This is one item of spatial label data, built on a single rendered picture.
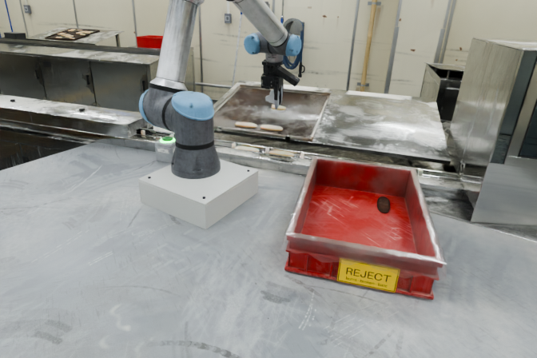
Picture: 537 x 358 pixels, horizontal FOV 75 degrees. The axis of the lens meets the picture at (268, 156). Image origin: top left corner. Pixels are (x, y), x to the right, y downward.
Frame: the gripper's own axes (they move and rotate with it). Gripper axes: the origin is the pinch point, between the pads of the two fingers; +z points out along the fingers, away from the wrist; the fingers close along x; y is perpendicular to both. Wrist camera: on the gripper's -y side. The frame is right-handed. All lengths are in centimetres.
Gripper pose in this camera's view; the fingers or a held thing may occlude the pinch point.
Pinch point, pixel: (279, 105)
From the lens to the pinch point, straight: 160.6
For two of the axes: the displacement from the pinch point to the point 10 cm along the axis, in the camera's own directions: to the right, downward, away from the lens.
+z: 0.2, 8.5, 5.3
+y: -9.5, -1.5, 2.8
